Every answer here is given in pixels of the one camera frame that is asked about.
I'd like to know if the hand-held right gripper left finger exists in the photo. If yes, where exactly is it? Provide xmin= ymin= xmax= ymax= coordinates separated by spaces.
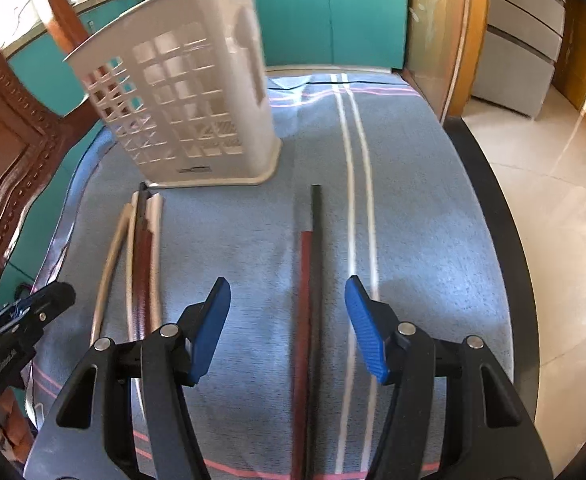
xmin=23 ymin=277 xmax=232 ymax=480

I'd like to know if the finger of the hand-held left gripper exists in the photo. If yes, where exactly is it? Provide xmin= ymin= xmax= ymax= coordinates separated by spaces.
xmin=16 ymin=282 xmax=77 ymax=332

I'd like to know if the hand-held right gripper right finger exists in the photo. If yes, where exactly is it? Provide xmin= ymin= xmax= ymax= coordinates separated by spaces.
xmin=345 ymin=276 xmax=554 ymax=480

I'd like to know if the beige chopstick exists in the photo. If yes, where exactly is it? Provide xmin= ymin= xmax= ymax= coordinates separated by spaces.
xmin=89 ymin=202 xmax=133 ymax=348

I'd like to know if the red chopstick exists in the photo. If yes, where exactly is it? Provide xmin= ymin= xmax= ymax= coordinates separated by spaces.
xmin=289 ymin=229 xmax=316 ymax=480

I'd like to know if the dark brown chopstick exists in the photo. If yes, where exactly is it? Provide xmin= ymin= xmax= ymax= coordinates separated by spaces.
xmin=134 ymin=183 xmax=160 ymax=343

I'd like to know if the black chopstick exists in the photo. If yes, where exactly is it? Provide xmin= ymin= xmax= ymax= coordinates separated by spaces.
xmin=307 ymin=185 xmax=324 ymax=480

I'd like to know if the white plastic laundry basket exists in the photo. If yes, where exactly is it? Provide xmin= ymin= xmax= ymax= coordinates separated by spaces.
xmin=63 ymin=0 xmax=284 ymax=190

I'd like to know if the blue striped cloth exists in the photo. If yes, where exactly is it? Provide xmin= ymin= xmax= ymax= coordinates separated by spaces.
xmin=26 ymin=72 xmax=516 ymax=480

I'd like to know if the carved wooden chair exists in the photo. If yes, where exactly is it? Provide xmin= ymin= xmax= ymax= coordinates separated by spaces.
xmin=0 ymin=0 xmax=105 ymax=311

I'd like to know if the wood framed glass door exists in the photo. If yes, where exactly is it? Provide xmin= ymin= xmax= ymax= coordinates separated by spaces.
xmin=407 ymin=0 xmax=494 ymax=126

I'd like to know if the grey refrigerator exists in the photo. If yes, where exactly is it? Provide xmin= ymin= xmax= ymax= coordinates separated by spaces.
xmin=472 ymin=0 xmax=570 ymax=120

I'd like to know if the wooden door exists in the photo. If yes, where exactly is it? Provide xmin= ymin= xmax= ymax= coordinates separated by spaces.
xmin=555 ymin=0 xmax=586 ymax=137

